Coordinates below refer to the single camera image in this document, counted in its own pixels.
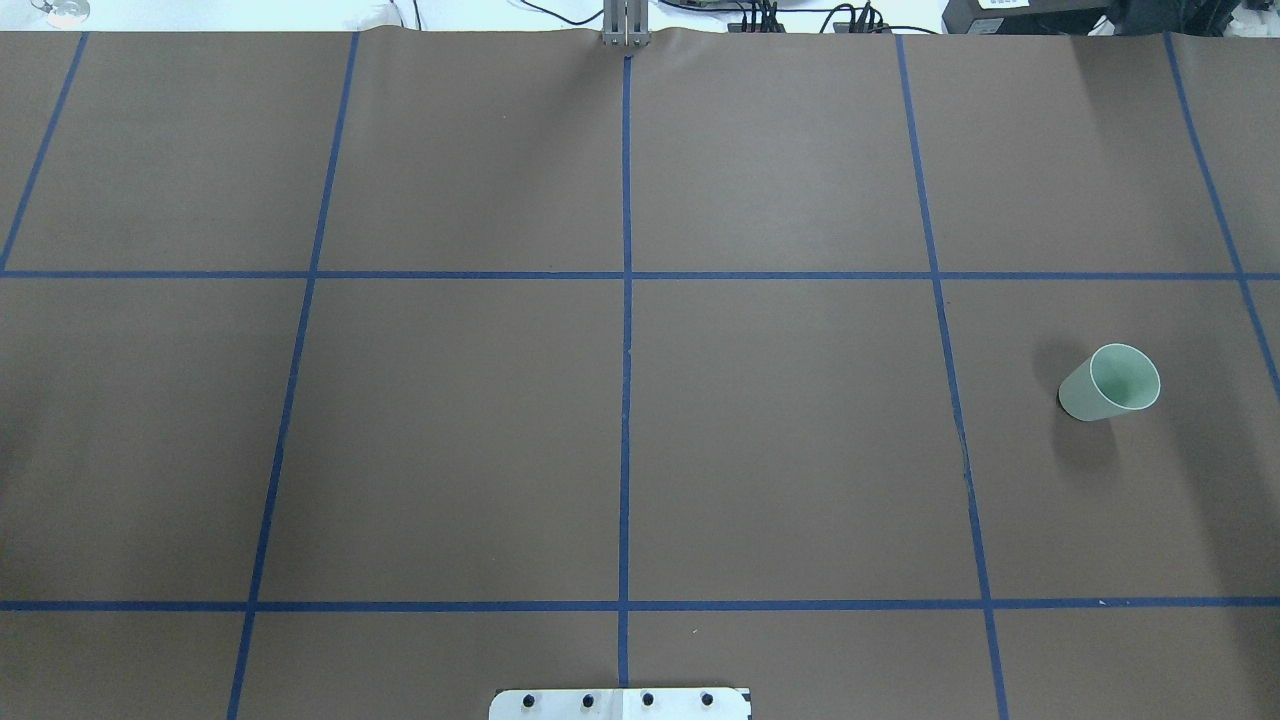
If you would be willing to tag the green plastic cup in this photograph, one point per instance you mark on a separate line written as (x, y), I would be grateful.
(1115, 380)

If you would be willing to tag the brown paper table mat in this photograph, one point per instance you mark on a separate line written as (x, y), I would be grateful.
(370, 374)

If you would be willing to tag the small black box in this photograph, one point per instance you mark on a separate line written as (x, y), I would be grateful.
(1023, 18)

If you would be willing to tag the clear tape roll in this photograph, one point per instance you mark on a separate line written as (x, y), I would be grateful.
(63, 14)

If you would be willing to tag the aluminium frame post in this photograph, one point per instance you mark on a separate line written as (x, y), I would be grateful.
(625, 23)

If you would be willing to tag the white camera stand pedestal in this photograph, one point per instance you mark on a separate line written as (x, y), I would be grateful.
(623, 703)

